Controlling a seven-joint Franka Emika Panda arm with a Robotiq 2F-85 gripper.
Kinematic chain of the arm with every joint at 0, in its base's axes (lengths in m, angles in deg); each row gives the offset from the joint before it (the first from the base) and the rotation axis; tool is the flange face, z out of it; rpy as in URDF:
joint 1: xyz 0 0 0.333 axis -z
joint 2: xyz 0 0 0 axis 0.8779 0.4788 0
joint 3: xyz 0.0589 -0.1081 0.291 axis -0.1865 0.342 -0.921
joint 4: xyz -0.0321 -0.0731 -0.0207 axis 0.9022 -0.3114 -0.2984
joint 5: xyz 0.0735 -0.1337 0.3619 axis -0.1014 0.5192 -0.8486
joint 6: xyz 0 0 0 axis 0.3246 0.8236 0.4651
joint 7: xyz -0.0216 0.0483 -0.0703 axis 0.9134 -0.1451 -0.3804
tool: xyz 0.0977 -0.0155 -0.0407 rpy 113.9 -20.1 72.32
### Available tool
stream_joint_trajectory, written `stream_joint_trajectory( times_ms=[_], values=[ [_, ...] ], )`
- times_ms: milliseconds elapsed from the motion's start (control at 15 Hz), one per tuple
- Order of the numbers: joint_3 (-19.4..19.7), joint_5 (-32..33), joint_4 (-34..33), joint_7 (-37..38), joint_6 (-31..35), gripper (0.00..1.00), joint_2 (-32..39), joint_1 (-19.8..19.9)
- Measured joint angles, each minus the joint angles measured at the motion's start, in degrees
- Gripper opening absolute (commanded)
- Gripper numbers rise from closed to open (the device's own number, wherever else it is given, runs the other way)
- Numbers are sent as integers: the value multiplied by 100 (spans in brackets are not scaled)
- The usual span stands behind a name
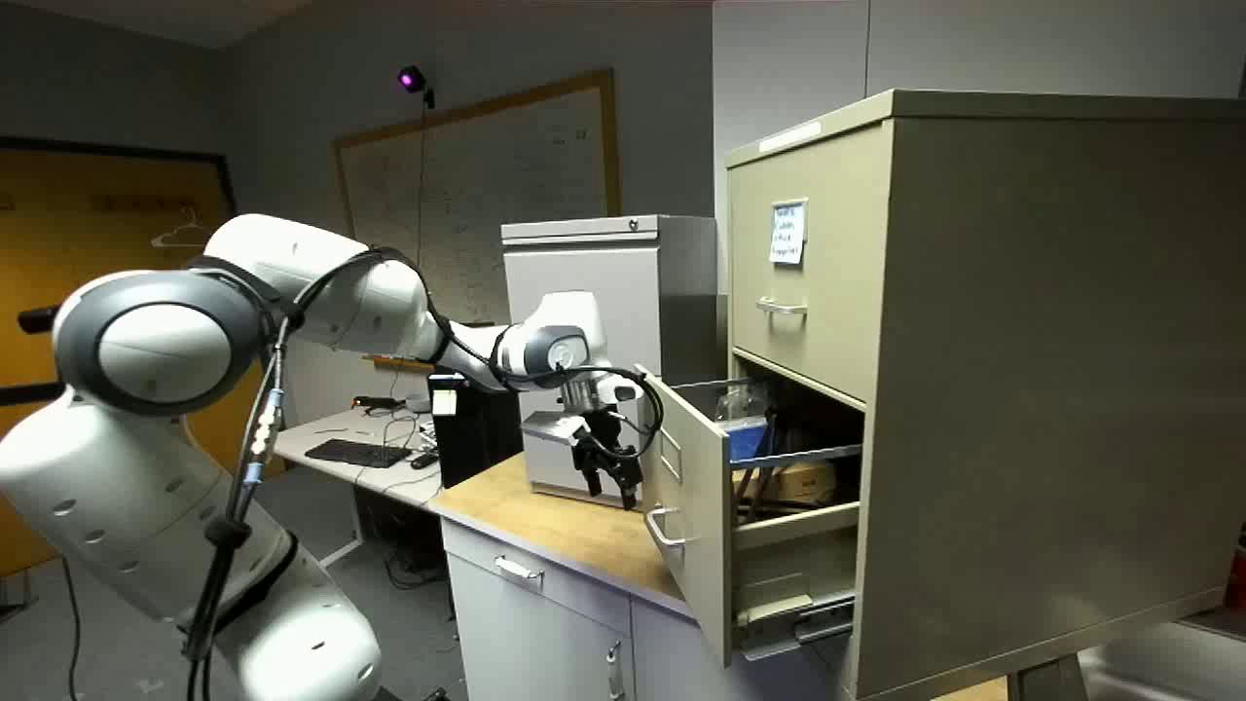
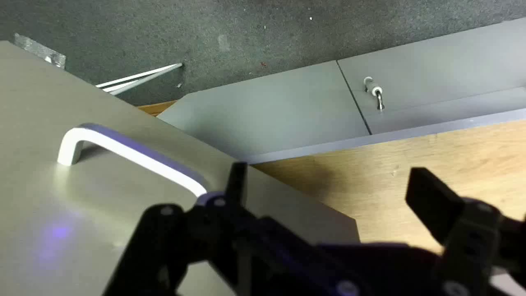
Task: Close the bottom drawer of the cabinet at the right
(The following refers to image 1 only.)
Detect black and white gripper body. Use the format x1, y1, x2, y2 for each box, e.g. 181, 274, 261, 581
556, 370, 656, 459

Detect gray cabinet drawer box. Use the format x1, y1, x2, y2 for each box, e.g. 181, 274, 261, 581
519, 407, 614, 507

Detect beige open cabinet drawer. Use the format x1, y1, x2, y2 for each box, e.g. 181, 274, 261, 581
637, 366, 870, 668

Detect gray metal filing cabinet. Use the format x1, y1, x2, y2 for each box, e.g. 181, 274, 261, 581
499, 210, 724, 511

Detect blue item inside drawer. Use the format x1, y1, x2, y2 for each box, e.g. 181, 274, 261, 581
724, 411, 775, 467

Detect white cabinet with wooden top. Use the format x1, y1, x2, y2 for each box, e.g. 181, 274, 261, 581
432, 450, 849, 701

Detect beige closed cabinet drawer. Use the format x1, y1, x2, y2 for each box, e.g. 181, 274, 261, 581
724, 122, 897, 407

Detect large beige filing cabinet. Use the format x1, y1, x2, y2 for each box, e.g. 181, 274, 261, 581
720, 84, 1246, 701

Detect black computer tower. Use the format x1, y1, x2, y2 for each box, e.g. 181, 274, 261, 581
426, 366, 527, 492

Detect white office desk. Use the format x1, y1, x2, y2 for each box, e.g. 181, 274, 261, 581
269, 400, 451, 517

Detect black keyboard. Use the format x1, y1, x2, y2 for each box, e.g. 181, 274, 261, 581
300, 435, 415, 471

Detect wood framed whiteboard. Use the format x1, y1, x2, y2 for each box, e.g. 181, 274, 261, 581
330, 65, 627, 330

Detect white paper label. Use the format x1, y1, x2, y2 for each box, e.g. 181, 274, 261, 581
767, 196, 815, 274

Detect yellow door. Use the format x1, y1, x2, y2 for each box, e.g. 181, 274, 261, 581
0, 136, 269, 581

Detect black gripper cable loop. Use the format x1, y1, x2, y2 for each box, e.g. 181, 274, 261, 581
597, 362, 669, 467

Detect metal handle of open drawer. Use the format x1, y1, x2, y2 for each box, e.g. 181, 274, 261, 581
641, 501, 691, 552

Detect metal handle of closed drawer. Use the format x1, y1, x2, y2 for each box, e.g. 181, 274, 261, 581
753, 291, 815, 330

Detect black cable along robot arm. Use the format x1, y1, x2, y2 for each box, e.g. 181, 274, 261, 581
181, 250, 392, 701

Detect camera with purple light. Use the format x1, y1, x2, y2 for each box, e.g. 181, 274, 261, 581
392, 63, 439, 113

